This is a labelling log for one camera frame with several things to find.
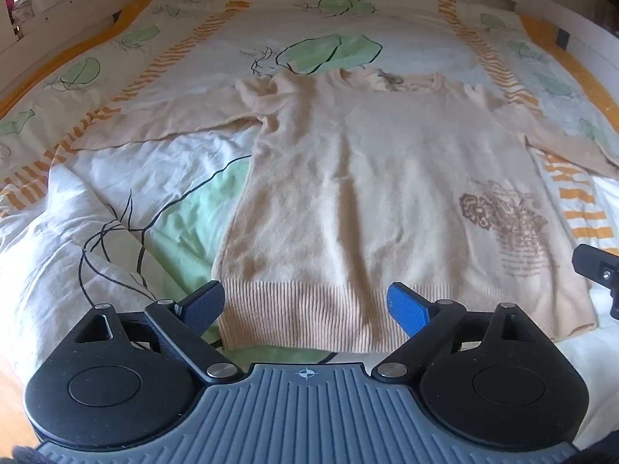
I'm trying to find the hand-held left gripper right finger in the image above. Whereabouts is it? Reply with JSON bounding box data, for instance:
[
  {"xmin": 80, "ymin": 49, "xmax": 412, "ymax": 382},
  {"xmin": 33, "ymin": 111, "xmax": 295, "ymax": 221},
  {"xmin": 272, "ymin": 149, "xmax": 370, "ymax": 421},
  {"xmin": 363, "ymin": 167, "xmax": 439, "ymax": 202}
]
[{"xmin": 371, "ymin": 281, "xmax": 534, "ymax": 380}]

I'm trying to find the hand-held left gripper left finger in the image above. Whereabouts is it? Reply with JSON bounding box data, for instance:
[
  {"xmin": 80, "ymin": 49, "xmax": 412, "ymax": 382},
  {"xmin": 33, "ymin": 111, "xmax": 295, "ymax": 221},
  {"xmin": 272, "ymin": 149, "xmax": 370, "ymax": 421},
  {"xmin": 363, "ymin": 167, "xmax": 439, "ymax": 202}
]
[{"xmin": 72, "ymin": 280, "xmax": 244, "ymax": 384}]

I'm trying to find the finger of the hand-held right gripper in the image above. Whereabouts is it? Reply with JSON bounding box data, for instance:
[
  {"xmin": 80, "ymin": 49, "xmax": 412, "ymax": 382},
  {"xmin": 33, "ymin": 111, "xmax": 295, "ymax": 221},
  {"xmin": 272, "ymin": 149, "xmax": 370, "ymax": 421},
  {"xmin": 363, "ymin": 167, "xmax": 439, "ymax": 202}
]
[{"xmin": 573, "ymin": 244, "xmax": 619, "ymax": 321}]

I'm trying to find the beige knit sweater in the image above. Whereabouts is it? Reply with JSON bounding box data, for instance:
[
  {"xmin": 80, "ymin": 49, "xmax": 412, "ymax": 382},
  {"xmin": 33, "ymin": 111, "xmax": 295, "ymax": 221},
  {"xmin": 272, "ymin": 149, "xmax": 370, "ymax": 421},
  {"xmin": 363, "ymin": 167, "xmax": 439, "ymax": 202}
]
[{"xmin": 70, "ymin": 68, "xmax": 619, "ymax": 355}]

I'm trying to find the leaf-printed white duvet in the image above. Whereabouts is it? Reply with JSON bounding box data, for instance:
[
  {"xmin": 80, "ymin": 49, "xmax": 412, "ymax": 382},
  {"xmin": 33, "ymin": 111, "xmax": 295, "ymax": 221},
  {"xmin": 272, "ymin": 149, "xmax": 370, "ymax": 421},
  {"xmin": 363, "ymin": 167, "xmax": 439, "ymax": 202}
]
[{"xmin": 0, "ymin": 0, "xmax": 619, "ymax": 450}]

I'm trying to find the orange bed sheet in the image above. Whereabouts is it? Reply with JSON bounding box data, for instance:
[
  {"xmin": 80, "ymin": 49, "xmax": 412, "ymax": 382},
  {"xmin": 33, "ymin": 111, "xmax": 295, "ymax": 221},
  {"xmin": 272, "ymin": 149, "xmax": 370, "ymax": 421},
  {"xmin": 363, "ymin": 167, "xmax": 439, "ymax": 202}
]
[{"xmin": 0, "ymin": 0, "xmax": 619, "ymax": 131}]

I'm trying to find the white slatted bed frame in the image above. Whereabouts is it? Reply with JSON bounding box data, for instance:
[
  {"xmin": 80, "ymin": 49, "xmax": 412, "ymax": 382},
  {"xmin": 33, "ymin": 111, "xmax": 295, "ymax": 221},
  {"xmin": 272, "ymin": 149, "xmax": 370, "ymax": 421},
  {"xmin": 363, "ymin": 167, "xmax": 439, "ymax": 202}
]
[{"xmin": 0, "ymin": 0, "xmax": 619, "ymax": 88}]

